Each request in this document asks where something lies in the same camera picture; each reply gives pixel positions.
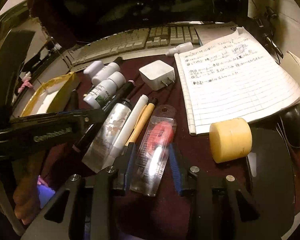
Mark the packaged pink item blister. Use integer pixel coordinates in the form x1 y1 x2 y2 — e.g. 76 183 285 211
130 105 177 197

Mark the black computer mouse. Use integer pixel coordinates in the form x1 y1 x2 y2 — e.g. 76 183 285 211
280 103 300 148

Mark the yellow mechanical pencil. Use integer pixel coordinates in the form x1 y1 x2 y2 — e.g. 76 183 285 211
125 98 158 146

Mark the pink cloth on counter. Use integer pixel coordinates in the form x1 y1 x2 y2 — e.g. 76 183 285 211
18 76 33 94

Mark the white power adapter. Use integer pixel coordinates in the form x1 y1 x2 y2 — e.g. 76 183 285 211
139 60 175 91

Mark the small white dropper bottle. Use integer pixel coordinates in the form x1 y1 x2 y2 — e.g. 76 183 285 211
166 42 193 57

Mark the white lip balm stick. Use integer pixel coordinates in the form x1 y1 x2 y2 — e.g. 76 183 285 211
110 94 148 157

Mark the silver hand cream tube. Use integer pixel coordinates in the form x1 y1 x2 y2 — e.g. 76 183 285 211
82 99 132 173

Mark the black marker pen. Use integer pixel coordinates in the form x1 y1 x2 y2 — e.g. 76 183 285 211
72 80 135 154

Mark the yellow taped foam tray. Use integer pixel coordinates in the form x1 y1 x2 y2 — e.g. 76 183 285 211
20 72 80 117

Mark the white lined notebook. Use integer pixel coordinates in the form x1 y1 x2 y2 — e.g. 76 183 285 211
174 27 300 135

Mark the white pill bottle green label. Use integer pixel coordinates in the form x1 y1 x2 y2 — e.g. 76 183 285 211
83 72 126 109

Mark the black mouse pad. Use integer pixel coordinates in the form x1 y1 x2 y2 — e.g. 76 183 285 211
247 127 295 239

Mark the yellow round jar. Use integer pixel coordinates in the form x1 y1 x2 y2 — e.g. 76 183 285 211
209 118 253 163

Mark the monitor with maroon cloth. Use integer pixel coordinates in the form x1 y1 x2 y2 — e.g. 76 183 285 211
27 0 248 48

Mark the beige computer keyboard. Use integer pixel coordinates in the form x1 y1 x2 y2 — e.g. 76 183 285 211
70 24 200 72

